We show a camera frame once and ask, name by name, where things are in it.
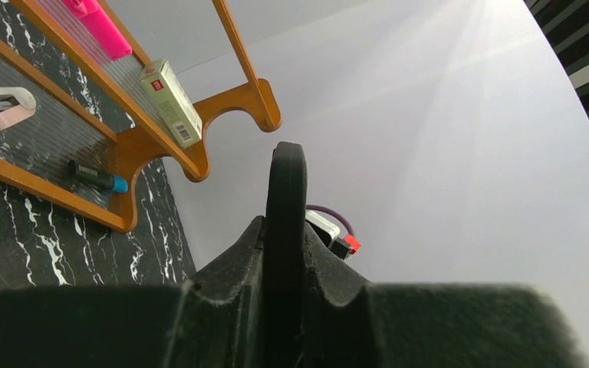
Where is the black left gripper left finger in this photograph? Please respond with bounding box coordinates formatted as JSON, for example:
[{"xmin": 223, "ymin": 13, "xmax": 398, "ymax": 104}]
[{"xmin": 0, "ymin": 216, "xmax": 265, "ymax": 367}]

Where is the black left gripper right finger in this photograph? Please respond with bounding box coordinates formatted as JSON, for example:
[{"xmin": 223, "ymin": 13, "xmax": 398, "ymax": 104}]
[{"xmin": 303, "ymin": 228, "xmax": 589, "ymax": 367}]

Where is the phone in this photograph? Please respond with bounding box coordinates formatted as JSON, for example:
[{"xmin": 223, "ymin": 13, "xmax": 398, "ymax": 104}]
[{"xmin": 262, "ymin": 142, "xmax": 308, "ymax": 367}]

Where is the pink plastic ruler case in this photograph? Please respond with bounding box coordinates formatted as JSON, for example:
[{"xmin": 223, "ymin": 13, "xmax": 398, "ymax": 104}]
[{"xmin": 63, "ymin": 0, "xmax": 133, "ymax": 61}]

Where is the blue capped marker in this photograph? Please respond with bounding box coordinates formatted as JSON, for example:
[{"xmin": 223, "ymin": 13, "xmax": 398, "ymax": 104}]
[{"xmin": 68, "ymin": 160, "xmax": 129, "ymax": 194}]

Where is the white cardboard box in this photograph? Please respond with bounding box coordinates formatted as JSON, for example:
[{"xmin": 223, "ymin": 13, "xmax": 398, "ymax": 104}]
[{"xmin": 139, "ymin": 59, "xmax": 202, "ymax": 149}]

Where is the orange wooden shelf rack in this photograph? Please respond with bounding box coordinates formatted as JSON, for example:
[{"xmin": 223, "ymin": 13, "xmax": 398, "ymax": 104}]
[{"xmin": 0, "ymin": 0, "xmax": 283, "ymax": 234}]

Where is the pink small stapler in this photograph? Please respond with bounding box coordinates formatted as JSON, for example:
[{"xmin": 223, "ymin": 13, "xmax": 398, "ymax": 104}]
[{"xmin": 0, "ymin": 87, "xmax": 37, "ymax": 132}]

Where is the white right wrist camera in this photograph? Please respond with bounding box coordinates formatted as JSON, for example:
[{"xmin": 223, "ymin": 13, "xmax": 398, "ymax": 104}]
[{"xmin": 305, "ymin": 207, "xmax": 361, "ymax": 260}]

